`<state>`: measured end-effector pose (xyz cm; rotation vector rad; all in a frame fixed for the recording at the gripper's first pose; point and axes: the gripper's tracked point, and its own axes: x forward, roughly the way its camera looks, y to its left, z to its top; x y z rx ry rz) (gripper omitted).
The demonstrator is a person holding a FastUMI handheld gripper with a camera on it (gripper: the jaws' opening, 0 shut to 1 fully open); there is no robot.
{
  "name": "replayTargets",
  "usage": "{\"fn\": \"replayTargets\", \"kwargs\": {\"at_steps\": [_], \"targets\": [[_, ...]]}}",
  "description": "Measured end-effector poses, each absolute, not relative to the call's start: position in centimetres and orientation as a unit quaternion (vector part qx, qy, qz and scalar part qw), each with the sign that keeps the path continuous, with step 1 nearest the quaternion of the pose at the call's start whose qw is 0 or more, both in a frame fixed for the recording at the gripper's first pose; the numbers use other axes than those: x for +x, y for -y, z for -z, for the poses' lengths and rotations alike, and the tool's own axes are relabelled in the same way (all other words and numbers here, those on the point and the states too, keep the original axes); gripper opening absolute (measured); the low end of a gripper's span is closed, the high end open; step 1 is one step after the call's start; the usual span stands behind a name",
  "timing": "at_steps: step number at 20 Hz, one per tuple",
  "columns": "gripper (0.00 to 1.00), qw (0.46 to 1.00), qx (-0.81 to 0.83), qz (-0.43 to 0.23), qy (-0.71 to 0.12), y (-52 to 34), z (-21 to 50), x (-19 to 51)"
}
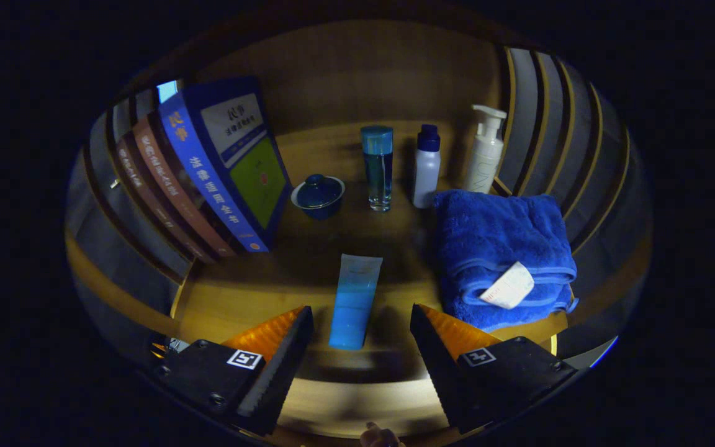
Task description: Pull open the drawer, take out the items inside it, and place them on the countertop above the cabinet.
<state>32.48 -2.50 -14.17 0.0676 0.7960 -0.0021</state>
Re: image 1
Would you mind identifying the wooden cabinet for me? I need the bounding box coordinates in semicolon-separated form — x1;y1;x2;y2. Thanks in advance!
66;19;653;373

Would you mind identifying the folded blue towel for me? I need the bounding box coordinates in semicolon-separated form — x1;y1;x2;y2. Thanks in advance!
434;189;580;333

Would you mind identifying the reddish brown book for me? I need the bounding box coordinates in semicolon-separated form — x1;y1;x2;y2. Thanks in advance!
132;115;237;258

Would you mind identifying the thick blue book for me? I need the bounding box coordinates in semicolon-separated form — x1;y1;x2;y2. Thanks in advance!
159;76;293;253

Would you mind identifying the blue lidded teacup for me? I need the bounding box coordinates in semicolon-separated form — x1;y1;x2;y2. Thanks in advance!
290;174;346;220

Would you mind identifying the dark brown book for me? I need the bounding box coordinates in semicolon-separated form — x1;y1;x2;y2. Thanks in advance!
115;133;215;264

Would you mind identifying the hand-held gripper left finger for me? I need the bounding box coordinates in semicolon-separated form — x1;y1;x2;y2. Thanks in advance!
150;305;315;436

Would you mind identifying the white bottle blue cap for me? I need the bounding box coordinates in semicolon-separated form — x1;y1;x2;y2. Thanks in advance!
412;124;441;209

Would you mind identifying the clear teal bottle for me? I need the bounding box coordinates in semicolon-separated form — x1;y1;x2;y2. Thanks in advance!
361;125;394;212

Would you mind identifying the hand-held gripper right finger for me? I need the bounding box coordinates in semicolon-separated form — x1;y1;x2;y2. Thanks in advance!
410;303;580;435

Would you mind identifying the white pump bottle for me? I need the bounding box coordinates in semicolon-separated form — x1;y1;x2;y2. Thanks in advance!
463;104;508;194

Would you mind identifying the blue squeeze tube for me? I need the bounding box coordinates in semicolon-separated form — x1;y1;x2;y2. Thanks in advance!
328;253;384;350

